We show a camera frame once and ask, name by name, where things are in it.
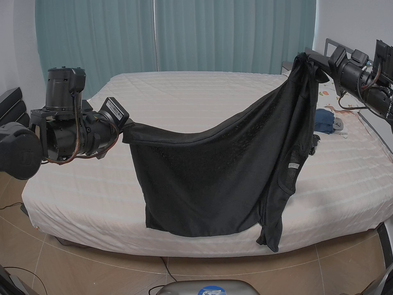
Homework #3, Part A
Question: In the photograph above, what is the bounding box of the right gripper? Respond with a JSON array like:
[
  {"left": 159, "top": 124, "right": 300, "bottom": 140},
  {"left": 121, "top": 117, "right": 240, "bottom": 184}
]
[{"left": 305, "top": 46, "right": 374, "bottom": 99}]

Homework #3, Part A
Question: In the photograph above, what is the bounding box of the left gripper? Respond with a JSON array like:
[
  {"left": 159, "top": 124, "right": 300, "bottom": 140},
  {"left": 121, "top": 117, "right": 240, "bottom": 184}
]
[{"left": 82, "top": 96, "right": 130, "bottom": 161}]

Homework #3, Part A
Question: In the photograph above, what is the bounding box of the black T-shirt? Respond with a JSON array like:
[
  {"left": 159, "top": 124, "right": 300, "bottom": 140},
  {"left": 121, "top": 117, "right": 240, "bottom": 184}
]
[{"left": 122, "top": 52, "right": 330, "bottom": 253}]

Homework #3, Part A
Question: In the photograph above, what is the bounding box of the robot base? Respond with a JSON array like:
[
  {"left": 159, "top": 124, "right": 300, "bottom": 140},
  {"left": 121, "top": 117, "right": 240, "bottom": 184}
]
[{"left": 155, "top": 280, "right": 261, "bottom": 295}]

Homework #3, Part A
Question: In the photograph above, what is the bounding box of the pile of clothes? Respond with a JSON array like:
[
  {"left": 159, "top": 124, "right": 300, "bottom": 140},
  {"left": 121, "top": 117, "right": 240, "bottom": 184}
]
[{"left": 313, "top": 108, "right": 349, "bottom": 139}]

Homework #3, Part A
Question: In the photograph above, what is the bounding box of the bed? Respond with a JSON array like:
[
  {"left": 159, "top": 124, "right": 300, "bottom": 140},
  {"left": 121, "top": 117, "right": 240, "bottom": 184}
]
[{"left": 21, "top": 37, "right": 393, "bottom": 257}]

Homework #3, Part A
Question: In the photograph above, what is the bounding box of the white printed pillow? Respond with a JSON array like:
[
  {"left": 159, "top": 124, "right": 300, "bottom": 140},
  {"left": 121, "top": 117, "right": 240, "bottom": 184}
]
[{"left": 316, "top": 79, "right": 364, "bottom": 116}]

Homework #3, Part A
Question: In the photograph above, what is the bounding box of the black satin garment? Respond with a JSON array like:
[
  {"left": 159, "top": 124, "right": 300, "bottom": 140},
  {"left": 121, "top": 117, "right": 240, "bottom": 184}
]
[{"left": 308, "top": 133, "right": 321, "bottom": 157}]

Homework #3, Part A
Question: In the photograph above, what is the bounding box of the black chest of drawers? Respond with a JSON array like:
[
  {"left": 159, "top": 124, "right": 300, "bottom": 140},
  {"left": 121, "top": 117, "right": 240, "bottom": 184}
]
[{"left": 0, "top": 86, "right": 26, "bottom": 128}]

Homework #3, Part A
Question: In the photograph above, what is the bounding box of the blue-green curtain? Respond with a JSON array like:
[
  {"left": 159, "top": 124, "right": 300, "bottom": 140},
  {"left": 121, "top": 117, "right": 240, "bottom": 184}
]
[
  {"left": 154, "top": 0, "right": 317, "bottom": 73},
  {"left": 35, "top": 0, "right": 158, "bottom": 101}
]

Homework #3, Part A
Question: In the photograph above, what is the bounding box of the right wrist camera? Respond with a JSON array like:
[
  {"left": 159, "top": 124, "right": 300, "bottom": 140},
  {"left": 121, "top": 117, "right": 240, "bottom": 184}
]
[{"left": 351, "top": 49, "right": 368, "bottom": 64}]

